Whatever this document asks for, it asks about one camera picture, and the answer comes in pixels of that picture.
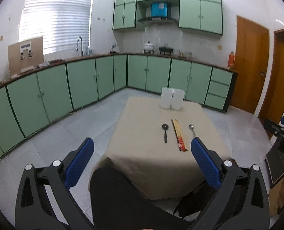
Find silver metal spoon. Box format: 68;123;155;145
189;124;196;138

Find red-ended wooden chopstick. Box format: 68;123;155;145
171;119;183;151
175;119;188;152

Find black spoon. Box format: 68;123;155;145
162;124;169;144

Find green lower kitchen cabinets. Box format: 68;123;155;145
0;53;238;158

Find green kitchen cabinets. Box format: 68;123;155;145
113;0;223;38
0;53;238;158

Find green upper kitchen cabinets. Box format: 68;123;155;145
113;0;223;38

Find kitchen faucet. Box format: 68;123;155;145
75;36;84;57

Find black flat box on floor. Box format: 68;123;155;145
265;138;284;188

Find brown wooden door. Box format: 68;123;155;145
258;29;284;123
230;16;269;113

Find beige tablecloth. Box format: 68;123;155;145
93;97;231;200

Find white twin utensil holder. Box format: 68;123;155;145
160;88;185;111

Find black wok with lid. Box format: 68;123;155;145
159;44;174;56

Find cardboard box with picture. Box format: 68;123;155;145
8;37;44;76

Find range hood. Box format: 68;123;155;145
138;17;179;25

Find white window blind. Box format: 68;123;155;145
18;0;93;55

